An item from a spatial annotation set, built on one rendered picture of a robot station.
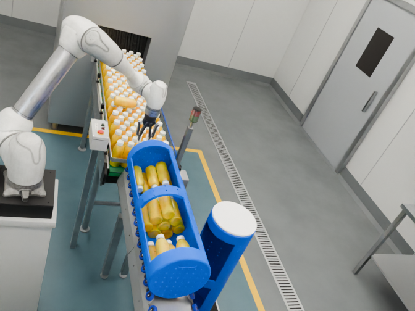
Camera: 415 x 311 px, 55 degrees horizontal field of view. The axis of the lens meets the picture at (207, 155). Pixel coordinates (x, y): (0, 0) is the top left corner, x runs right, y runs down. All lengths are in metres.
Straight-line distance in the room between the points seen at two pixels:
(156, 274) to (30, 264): 0.78
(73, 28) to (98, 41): 0.18
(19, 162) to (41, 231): 0.38
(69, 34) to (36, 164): 0.62
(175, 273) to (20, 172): 0.82
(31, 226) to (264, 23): 5.73
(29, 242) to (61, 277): 0.97
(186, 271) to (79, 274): 1.45
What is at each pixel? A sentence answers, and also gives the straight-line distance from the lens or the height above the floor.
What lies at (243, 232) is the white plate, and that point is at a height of 1.04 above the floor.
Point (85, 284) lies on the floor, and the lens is 3.09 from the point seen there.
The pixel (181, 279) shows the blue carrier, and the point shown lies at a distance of 1.85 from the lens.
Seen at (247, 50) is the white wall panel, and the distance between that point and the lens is 7.18.
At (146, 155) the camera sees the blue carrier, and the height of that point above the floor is 1.12.
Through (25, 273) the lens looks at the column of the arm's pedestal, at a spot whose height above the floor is 0.60.
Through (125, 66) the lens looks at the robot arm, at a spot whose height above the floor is 1.67.
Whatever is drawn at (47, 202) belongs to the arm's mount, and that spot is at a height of 1.09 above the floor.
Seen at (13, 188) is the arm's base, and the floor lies 1.11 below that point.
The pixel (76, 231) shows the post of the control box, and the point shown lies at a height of 0.18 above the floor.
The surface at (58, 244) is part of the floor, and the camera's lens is 3.29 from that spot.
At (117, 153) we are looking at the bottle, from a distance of 2.54.
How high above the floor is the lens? 2.48
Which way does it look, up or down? 32 degrees down
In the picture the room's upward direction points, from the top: 23 degrees clockwise
